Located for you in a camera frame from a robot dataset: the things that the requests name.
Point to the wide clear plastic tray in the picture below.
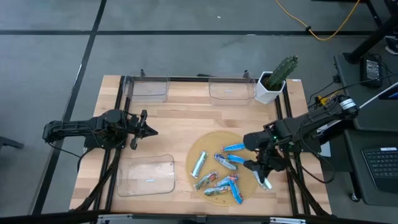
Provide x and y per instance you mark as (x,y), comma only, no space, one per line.
(140,186)

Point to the black power adapter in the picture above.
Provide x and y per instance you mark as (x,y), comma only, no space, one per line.
(371,70)

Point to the black laptop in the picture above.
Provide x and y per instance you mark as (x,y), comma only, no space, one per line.
(382,168)

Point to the white table sticker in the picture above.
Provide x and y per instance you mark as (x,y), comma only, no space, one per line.
(296,80)

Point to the green red granola bar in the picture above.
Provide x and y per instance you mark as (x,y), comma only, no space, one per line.
(206,180)

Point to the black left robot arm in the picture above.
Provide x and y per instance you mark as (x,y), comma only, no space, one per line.
(77,127)

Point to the blue screen device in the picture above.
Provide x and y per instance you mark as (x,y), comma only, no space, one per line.
(391,95)

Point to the person's sneaker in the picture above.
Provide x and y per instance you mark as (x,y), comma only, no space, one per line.
(392,46)

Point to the black crossbar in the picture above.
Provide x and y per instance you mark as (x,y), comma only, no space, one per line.
(171,218)

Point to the white rod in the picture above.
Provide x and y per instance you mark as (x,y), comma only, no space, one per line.
(379,93)

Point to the white hexagonal plant pot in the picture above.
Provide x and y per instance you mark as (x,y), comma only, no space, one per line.
(264,95)

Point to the black desk leg beam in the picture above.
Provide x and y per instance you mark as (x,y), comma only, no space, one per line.
(370,42)

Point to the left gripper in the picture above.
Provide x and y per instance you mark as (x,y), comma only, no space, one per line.
(134,127)

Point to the small white box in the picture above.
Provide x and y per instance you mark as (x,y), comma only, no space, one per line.
(326,151)

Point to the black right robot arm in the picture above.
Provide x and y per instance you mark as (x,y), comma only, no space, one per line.
(311,121)

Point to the black aluminium table frame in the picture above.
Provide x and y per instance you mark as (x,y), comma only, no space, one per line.
(189,79)

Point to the black caster wheel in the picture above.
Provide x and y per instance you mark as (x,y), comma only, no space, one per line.
(354,197)

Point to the green cactus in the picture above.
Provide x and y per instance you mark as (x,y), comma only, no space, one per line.
(284,70)

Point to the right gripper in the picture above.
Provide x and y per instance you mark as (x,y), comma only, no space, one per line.
(267,152)

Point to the clear plastic bin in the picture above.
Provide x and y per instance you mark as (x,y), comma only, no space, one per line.
(230,97)
(146,93)

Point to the silver metal bracket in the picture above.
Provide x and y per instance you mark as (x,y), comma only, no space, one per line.
(287,220)
(115,218)

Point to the grey chair foot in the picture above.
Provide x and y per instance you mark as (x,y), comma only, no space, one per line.
(9,142)

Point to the round wooden plate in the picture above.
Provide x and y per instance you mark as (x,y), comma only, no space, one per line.
(247,184)

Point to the blue red granola bar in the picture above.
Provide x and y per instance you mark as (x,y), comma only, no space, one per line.
(225,181)
(236,193)

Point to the black side desk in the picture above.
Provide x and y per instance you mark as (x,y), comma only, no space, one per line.
(382,118)

